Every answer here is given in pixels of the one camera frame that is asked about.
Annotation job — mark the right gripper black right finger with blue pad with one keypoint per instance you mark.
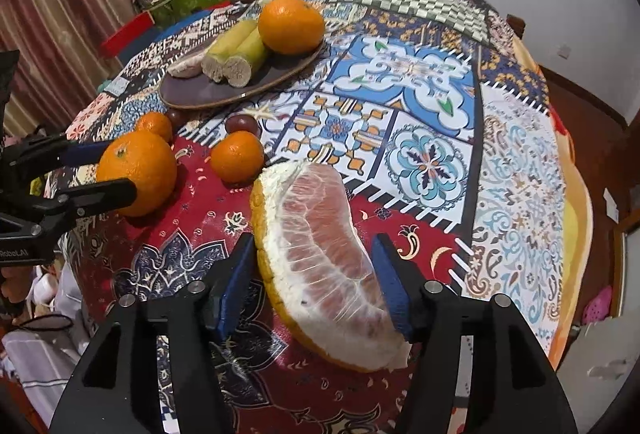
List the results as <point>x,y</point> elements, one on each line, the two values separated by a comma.
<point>514,388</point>

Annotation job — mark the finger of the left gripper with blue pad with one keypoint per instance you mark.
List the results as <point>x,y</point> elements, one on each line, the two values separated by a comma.
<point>55,151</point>

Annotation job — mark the striped brown curtain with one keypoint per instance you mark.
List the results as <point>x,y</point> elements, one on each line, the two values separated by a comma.
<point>61,64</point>

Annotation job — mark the dark red grape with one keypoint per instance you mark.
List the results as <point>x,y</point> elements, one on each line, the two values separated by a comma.
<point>242,122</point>

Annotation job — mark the small pomelo slice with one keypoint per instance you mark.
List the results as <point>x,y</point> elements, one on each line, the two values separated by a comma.
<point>188,66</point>

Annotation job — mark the small tangerine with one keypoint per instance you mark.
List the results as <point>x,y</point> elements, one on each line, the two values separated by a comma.
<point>156,123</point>
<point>238,158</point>

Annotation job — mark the large orange with sticker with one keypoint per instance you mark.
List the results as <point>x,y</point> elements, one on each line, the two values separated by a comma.
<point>291,27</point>

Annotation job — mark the pomelo wedge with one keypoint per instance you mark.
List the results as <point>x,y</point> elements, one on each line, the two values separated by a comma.
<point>317,273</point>

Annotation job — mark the patchwork patterned bedspread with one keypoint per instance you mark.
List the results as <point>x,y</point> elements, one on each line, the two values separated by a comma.
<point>436,118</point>

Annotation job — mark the red long box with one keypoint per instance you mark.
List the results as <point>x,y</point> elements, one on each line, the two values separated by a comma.
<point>126,35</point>

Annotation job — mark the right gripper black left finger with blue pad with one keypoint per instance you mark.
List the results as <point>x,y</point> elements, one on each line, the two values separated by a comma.
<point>114,387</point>

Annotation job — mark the wall power outlet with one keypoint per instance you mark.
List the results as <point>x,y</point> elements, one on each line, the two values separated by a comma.
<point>564,51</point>

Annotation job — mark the small tangerine right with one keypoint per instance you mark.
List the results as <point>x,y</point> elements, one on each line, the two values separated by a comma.
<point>238,158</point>

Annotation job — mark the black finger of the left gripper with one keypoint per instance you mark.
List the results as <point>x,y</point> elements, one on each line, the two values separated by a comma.
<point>95,199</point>

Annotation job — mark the small tangerine left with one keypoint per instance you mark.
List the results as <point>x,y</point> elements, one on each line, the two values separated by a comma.
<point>156,123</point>

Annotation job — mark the purple round plate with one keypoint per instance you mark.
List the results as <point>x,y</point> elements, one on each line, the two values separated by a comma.
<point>200,92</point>

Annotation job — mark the yellow sugarcane piece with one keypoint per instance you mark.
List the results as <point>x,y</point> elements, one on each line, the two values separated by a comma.
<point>224,47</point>
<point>246,61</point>

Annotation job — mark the pink slipper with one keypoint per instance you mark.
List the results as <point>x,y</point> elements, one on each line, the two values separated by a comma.
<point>598,307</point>

